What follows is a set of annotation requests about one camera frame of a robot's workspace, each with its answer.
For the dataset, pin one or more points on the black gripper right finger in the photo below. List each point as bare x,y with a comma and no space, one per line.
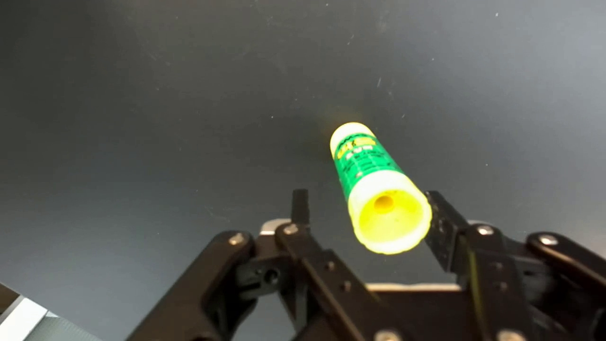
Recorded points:
505,276

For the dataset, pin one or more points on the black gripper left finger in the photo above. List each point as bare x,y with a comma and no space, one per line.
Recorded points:
304,276

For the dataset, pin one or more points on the yellow green glue bottle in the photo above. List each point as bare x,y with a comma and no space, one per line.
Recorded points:
372,181

